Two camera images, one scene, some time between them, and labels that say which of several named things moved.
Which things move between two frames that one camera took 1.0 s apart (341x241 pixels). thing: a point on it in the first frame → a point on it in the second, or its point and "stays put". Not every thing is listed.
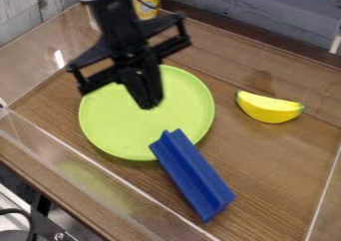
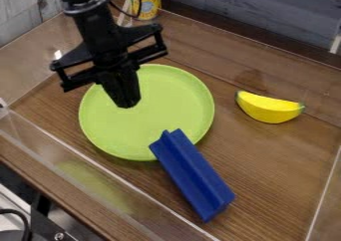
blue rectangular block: (200, 180) stays put
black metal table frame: (44, 228) stays put
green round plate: (128, 129) stays put
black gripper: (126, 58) → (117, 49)
